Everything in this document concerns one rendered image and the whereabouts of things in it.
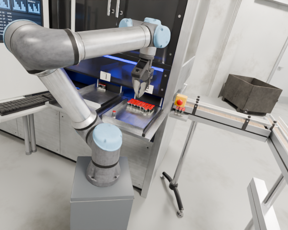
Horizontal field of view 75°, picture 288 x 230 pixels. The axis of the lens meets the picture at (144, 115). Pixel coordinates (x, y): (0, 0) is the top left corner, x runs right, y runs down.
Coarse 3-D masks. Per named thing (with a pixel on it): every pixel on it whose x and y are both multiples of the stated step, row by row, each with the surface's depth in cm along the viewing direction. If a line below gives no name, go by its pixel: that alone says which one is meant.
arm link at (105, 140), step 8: (96, 128) 75; (104, 128) 76; (112, 128) 77; (88, 136) 77; (96, 136) 72; (104, 136) 72; (112, 136) 73; (120, 136) 75; (88, 144) 78; (96, 144) 72; (104, 144) 71; (112, 144) 72; (120, 144) 76; (96, 152) 74; (104, 152) 73; (112, 152) 74; (96, 160) 75; (104, 160) 74; (112, 160) 76
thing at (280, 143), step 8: (272, 120) 140; (280, 120) 142; (272, 128) 129; (280, 128) 125; (272, 136) 126; (280, 136) 123; (272, 144) 122; (280, 144) 112; (272, 152) 119; (280, 152) 110; (280, 160) 107; (280, 168) 104
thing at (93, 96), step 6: (78, 90) 137; (84, 90) 144; (90, 90) 148; (96, 90) 151; (102, 90) 153; (84, 96) 136; (90, 96) 138; (96, 96) 140; (102, 96) 142; (108, 96) 144; (114, 96) 137; (90, 102) 123; (96, 102) 130; (102, 102) 132
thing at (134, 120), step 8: (120, 104) 129; (120, 112) 123; (128, 112) 125; (136, 112) 127; (112, 120) 108; (120, 120) 106; (128, 120) 115; (136, 120) 117; (144, 120) 119; (128, 128) 106; (136, 128) 104; (144, 128) 105
